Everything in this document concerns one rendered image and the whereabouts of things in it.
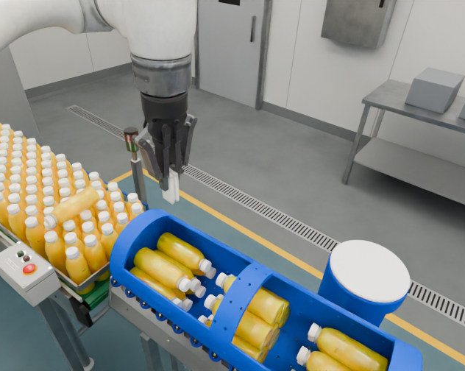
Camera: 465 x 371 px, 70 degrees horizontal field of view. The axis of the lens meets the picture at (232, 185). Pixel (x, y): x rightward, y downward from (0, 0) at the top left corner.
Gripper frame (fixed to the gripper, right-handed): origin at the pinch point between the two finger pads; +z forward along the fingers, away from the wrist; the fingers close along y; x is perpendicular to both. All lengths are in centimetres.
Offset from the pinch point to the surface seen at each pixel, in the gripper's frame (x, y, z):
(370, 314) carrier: 42, -49, 60
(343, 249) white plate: 23, -63, 53
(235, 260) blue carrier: -1, -26, 48
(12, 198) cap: -87, 11, 51
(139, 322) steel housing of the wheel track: -19, 3, 72
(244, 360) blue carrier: 23.1, -1.6, 44.0
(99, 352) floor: -66, 7, 161
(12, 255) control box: -57, 23, 50
